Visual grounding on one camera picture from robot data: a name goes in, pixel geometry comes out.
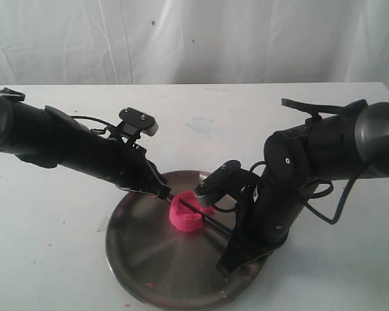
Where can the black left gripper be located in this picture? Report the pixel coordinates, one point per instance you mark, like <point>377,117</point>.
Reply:
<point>130,171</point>

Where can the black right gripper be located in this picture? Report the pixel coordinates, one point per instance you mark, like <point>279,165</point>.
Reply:
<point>268,206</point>

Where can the black kitchen knife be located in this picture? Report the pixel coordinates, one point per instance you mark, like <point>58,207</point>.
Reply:
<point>209,221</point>

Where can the pink clay lump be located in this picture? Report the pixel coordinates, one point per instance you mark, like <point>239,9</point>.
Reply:
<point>184,219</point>

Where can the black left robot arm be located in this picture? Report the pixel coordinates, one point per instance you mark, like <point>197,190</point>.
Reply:
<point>49,137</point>

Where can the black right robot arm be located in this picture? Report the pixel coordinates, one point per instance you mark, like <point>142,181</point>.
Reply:
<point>335,143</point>

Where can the round steel plate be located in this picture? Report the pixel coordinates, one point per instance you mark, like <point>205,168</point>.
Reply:
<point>166,268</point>

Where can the white backdrop curtain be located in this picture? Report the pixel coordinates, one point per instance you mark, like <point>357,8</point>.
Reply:
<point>193,42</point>

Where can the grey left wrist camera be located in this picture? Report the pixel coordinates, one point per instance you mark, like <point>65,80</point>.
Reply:
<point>135,122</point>

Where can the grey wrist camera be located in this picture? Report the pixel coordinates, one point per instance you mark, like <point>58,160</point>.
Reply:
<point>135,122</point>
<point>223,181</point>

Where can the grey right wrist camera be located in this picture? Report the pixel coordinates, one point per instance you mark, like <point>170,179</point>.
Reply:
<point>223,181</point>

